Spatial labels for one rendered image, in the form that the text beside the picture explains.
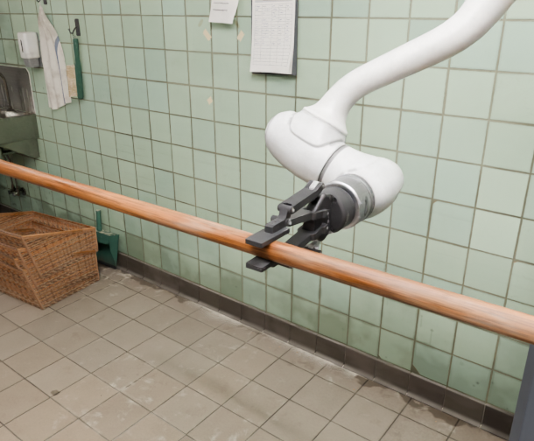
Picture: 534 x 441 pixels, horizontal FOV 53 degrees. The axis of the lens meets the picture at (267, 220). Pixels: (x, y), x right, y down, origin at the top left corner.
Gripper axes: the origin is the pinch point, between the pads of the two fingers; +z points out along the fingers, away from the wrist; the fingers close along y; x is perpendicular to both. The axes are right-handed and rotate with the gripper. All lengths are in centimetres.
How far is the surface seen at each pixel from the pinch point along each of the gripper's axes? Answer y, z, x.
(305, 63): -11, -127, 74
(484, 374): 98, -124, -10
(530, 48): -20, -125, -7
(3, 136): 43, -109, 283
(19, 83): 14, -132, 295
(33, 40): -13, -128, 264
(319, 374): 120, -112, 54
